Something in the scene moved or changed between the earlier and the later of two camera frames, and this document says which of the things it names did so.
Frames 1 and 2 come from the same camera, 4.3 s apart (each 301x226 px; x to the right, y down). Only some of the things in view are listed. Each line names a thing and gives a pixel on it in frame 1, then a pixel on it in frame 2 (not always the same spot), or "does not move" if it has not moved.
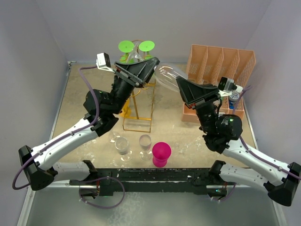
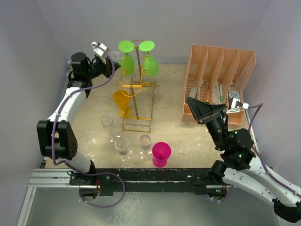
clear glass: (165, 74) → (116, 55)
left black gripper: (135, 75) → (107, 66)
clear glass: (146, 154) does not move
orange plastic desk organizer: (207, 64) does not move
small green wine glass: (126, 46) does not move
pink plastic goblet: (161, 151) does not move
